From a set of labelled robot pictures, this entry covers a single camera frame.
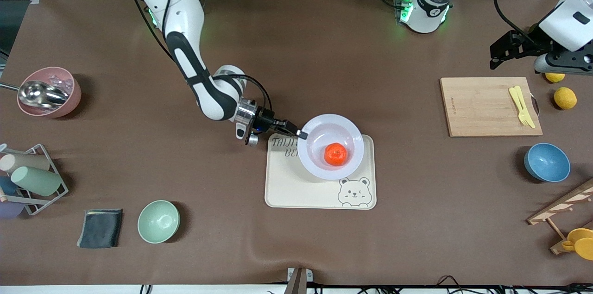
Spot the dark grey folded cloth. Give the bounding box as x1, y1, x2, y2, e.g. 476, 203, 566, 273
76, 209, 123, 249

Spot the blue cup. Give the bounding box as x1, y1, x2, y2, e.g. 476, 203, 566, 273
0, 176, 19, 196

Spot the yellow plastic fork and knife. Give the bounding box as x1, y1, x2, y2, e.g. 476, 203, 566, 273
509, 87, 536, 129

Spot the cream bear print tray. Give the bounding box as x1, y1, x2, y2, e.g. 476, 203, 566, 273
265, 133, 377, 210

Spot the white round plate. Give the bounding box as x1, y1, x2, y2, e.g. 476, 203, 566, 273
297, 114, 364, 180

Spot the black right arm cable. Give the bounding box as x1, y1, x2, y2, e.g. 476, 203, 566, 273
125, 0, 274, 113

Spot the metal table edge bracket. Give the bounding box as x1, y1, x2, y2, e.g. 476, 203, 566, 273
284, 267, 314, 294

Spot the mint green cup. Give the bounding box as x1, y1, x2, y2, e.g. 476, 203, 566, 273
11, 166, 62, 197

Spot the pink bowl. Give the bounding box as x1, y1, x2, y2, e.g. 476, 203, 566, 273
17, 67, 82, 119

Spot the beige cup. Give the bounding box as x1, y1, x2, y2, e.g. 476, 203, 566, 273
0, 153, 50, 174

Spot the lilac cup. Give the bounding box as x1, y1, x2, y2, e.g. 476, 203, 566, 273
0, 199, 25, 219

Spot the wooden hanging rack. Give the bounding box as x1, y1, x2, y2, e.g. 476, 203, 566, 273
527, 178, 593, 255

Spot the orange mandarin fruit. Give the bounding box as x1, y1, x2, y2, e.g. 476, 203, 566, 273
324, 143, 348, 166

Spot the grey wire cup rack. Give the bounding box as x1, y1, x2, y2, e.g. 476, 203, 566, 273
0, 144, 69, 216

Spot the wooden cutting board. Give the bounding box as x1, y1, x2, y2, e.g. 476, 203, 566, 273
440, 77, 543, 138

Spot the blue bowl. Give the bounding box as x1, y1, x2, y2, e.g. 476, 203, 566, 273
524, 143, 571, 183

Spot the shiny metal scoop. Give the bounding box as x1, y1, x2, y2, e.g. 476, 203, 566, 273
0, 81, 69, 109

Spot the pale green bowl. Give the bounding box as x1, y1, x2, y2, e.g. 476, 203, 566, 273
138, 200, 180, 244

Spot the yellow plastic fork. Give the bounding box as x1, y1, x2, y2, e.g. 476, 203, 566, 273
514, 86, 531, 127

